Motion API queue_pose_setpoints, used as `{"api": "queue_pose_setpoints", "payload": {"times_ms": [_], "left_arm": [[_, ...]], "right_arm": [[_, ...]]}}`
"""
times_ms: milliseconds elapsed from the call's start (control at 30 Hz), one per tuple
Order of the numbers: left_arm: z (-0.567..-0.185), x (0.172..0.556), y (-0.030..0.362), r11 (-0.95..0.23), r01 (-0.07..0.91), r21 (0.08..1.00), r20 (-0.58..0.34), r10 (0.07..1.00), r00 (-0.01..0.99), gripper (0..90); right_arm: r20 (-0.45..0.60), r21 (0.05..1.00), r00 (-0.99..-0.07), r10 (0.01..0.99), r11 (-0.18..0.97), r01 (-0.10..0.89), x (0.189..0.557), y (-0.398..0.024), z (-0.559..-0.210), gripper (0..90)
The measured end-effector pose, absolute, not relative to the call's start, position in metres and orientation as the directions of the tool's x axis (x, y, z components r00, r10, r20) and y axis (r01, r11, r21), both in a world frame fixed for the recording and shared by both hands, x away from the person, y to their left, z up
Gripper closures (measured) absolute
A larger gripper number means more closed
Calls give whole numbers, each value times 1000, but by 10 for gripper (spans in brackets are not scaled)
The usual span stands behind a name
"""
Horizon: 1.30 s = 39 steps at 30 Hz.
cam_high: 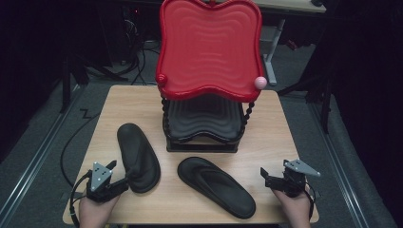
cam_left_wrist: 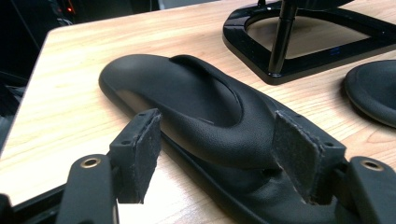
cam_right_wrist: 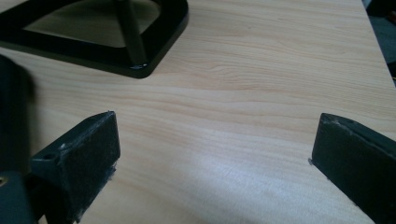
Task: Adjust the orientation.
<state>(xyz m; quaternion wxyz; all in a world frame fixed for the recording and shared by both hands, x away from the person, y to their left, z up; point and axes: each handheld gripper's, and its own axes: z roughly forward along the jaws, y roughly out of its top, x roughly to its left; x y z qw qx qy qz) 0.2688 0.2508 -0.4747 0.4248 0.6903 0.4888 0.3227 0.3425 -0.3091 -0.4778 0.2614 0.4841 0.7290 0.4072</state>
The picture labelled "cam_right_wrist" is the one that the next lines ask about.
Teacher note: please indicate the shoe rack with red top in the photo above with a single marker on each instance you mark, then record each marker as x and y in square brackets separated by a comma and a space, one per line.
[165, 37]

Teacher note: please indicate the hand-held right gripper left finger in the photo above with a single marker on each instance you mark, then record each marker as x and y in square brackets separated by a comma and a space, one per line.
[81, 149]

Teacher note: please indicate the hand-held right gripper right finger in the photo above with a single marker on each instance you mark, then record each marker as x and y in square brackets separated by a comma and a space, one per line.
[358, 161]

